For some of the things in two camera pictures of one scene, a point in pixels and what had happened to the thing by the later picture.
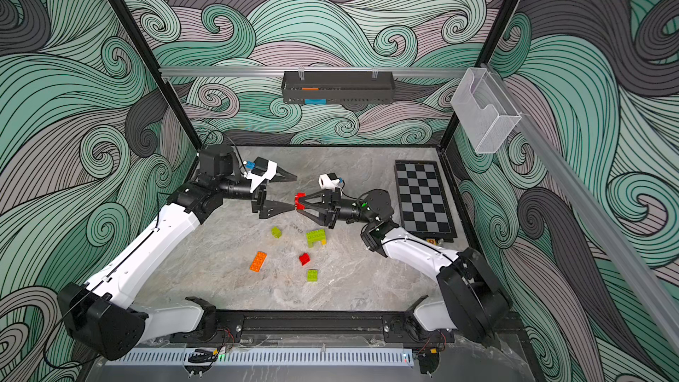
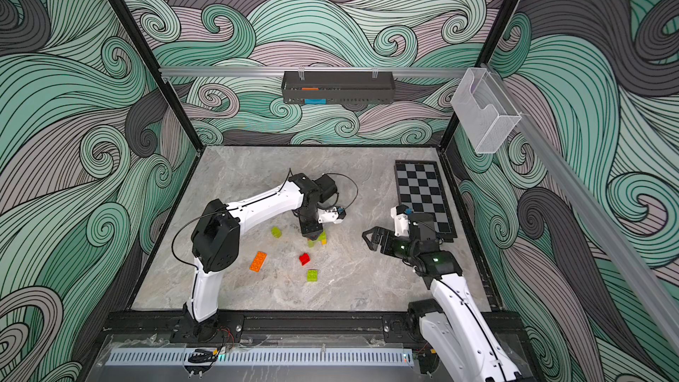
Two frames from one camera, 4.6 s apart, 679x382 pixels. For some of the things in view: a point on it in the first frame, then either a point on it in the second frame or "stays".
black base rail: x=334 y=328 stays
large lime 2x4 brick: x=314 y=236 stays
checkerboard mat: x=423 y=203 stays
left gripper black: x=266 y=210 → x=311 y=233
